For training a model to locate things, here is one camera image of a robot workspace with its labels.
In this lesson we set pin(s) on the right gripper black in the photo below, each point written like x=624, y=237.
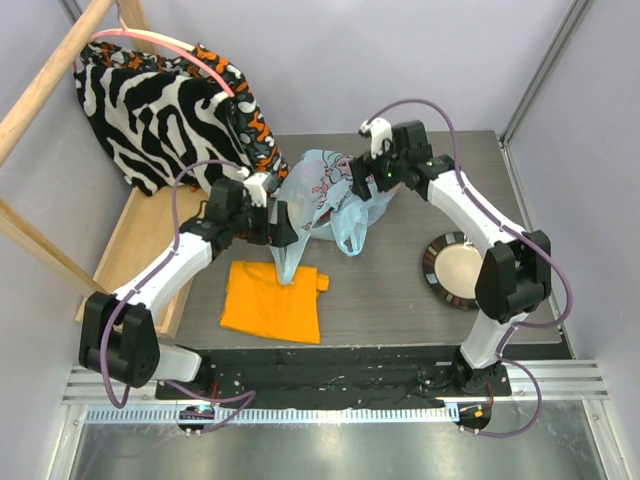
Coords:
x=363, y=174

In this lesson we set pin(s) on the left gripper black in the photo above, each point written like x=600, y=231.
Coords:
x=277, y=235

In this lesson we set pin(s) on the light blue printed plastic bag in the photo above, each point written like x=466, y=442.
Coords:
x=321, y=205

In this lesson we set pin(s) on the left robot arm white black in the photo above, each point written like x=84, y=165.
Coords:
x=118, y=335

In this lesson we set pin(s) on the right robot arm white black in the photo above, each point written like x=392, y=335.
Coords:
x=514, y=277

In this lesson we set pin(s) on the zebra pattern fabric bag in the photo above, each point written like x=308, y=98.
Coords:
x=165, y=120

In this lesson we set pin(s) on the orange folded cloth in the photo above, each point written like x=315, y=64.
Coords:
x=257, y=304

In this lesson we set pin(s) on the round plate with dark rim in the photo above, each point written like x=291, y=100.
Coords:
x=450, y=266

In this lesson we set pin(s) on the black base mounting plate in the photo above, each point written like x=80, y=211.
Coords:
x=337, y=378

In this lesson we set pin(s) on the pink clothes hanger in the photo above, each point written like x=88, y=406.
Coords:
x=178, y=47

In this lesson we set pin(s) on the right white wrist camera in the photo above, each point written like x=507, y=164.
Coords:
x=379, y=133

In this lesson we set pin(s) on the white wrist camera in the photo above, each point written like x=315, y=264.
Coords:
x=257, y=185
x=379, y=133

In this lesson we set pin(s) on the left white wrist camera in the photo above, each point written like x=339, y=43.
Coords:
x=257, y=185

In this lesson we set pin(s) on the wooden rack frame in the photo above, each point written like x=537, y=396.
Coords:
x=60, y=180

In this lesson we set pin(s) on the aluminium rail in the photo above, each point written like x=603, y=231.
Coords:
x=537, y=381

